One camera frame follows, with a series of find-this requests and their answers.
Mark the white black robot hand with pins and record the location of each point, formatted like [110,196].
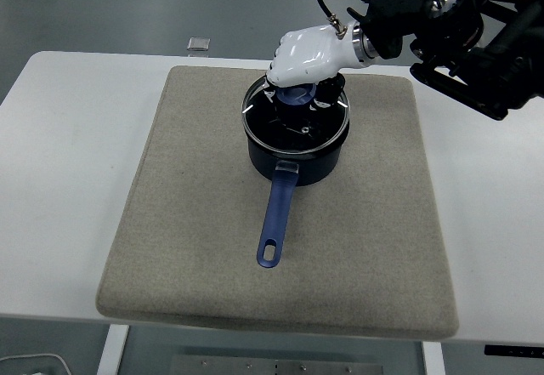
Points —
[310,56]

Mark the glass pot lid blue knob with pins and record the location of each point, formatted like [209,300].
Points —
[297,94]

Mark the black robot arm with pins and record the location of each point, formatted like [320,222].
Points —
[399,5]

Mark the small silver square floor plate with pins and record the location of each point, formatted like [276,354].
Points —
[199,43]

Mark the beige fabric mat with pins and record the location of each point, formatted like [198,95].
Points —
[191,222]

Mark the white table leg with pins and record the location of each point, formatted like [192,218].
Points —
[433,360]
[112,353]

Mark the black table control panel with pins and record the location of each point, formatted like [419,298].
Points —
[514,350]

